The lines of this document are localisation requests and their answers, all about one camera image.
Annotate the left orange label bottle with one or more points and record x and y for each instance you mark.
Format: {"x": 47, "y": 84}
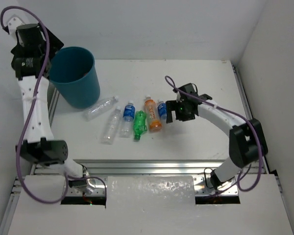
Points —
{"x": 153, "y": 119}

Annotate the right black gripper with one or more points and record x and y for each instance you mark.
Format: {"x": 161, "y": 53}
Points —
{"x": 173, "y": 105}

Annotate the clear bottle white cap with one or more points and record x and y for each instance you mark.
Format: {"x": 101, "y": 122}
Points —
{"x": 111, "y": 127}

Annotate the aluminium rail frame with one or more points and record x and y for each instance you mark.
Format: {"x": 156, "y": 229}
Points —
{"x": 153, "y": 184}

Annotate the blue label bottle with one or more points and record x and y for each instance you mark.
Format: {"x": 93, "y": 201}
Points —
{"x": 162, "y": 109}
{"x": 127, "y": 120}

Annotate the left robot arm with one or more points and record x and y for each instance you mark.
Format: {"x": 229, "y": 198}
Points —
{"x": 31, "y": 62}

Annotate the teal plastic bin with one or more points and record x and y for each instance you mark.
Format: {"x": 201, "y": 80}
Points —
{"x": 74, "y": 75}

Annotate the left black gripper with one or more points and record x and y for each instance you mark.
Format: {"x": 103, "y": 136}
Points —
{"x": 55, "y": 45}

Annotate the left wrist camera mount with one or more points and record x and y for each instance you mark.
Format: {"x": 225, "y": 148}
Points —
{"x": 12, "y": 24}

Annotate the clear bottle near bin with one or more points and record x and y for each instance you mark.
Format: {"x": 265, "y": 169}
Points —
{"x": 100, "y": 108}

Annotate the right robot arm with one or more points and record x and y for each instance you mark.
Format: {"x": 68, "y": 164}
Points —
{"x": 247, "y": 141}

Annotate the crushed green bottle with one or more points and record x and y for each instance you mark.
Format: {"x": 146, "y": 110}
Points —
{"x": 139, "y": 127}

